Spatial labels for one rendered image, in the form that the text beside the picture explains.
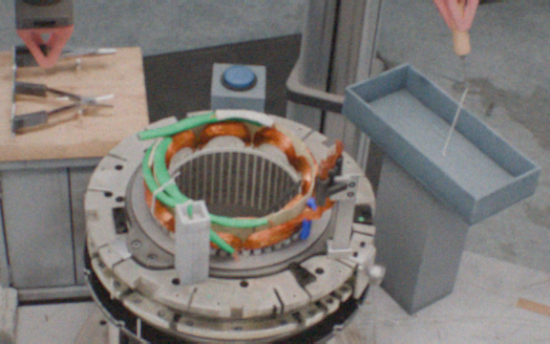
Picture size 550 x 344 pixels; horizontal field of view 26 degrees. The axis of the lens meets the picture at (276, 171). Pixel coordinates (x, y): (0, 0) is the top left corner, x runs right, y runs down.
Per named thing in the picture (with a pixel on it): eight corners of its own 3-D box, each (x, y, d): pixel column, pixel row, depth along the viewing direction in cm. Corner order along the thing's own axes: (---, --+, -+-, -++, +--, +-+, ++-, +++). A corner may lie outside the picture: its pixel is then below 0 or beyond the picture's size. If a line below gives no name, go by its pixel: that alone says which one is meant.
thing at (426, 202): (497, 323, 161) (541, 167, 142) (437, 356, 155) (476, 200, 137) (381, 216, 175) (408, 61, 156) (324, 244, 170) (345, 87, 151)
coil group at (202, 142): (200, 158, 133) (200, 129, 130) (197, 147, 134) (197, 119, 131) (252, 152, 134) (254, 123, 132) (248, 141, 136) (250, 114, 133)
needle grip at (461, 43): (460, 55, 135) (454, 6, 133) (453, 53, 137) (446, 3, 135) (472, 52, 136) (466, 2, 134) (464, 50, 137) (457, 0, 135)
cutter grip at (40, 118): (15, 130, 138) (13, 119, 137) (13, 126, 139) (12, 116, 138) (49, 123, 139) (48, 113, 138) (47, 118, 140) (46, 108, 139)
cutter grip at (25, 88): (14, 94, 143) (12, 84, 142) (16, 90, 144) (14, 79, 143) (46, 98, 143) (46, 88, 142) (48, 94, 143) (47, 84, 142)
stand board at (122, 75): (-19, 162, 139) (-21, 147, 137) (-13, 66, 153) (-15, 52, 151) (151, 155, 142) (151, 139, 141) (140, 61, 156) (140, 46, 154)
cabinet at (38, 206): (3, 309, 157) (-16, 161, 139) (6, 212, 170) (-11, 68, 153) (149, 299, 160) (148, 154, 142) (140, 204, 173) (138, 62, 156)
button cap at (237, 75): (253, 89, 154) (254, 83, 154) (222, 87, 154) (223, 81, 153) (254, 71, 157) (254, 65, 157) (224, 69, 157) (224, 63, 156)
